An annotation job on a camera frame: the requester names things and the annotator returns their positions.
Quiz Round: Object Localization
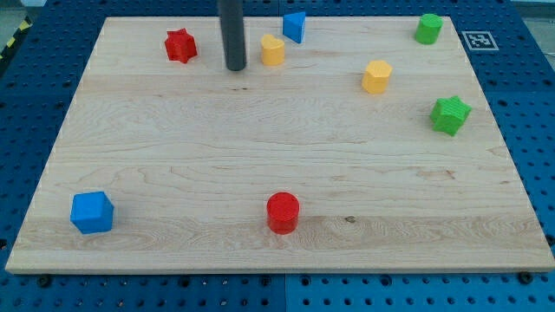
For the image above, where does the red star block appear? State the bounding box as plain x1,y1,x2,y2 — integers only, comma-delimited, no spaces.
164,29,198,63

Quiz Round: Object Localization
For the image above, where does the wooden board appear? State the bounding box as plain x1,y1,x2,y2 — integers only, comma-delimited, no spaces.
6,16,554,275

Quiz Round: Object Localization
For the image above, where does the green star block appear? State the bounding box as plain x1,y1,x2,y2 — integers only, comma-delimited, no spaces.
429,95,472,136

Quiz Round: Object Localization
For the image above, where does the red cylinder block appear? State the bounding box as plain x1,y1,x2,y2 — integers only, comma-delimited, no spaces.
266,192,300,235

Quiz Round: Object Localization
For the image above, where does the yellow heart block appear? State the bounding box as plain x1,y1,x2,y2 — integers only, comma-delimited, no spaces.
260,34,285,66

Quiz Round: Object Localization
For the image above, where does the yellow pentagon block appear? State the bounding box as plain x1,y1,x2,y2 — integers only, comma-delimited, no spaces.
362,60,393,94

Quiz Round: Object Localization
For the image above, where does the blue triangle block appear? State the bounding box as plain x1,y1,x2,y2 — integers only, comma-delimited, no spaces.
282,12,306,43

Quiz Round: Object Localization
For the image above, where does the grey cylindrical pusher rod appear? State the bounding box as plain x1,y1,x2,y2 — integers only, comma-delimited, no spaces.
217,0,246,71

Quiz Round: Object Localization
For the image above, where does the blue cube block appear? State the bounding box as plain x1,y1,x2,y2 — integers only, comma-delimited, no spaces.
70,192,114,234

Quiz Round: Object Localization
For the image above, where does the green cylinder block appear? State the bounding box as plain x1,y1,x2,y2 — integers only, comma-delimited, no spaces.
415,13,443,45

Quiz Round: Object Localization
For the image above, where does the white fiducial marker tag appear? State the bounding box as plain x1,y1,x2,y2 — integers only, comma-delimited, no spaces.
462,30,499,51

